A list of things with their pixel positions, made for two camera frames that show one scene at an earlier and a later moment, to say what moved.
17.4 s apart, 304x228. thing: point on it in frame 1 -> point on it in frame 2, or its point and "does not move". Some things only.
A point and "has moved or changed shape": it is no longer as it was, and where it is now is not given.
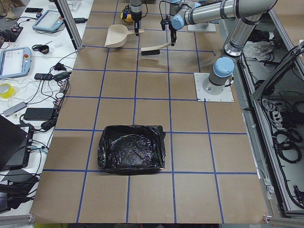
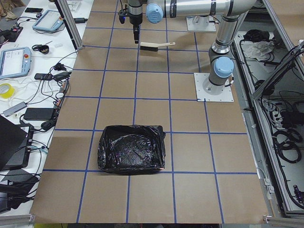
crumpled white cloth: x=258 y=50 does not move
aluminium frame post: x=65 y=10 does not move
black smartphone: x=33 y=10 does not move
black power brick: x=46 y=114 does not move
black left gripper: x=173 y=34 -> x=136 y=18
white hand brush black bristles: x=153 y=50 has moved or changed shape
